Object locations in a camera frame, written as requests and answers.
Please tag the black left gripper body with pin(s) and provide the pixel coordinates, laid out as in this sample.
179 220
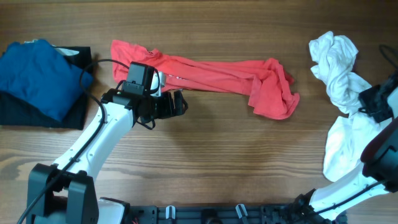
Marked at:
159 107

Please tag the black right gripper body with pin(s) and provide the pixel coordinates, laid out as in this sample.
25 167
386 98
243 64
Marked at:
374 104

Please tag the red t-shirt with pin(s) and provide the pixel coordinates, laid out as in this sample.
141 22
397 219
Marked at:
265 82

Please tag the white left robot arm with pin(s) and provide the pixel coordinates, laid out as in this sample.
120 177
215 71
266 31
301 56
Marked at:
64 192

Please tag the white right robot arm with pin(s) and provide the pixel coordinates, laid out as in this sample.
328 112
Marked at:
376 175

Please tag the white crumpled shirt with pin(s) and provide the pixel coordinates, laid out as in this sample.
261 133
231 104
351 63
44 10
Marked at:
335 56

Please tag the white folded cloth under blue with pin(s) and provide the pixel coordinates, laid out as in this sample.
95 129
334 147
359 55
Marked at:
66 52

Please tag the blue folded shirt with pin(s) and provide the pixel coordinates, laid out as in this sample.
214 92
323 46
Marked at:
39 75

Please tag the black folded shirt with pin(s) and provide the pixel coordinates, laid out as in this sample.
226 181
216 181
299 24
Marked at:
15 112

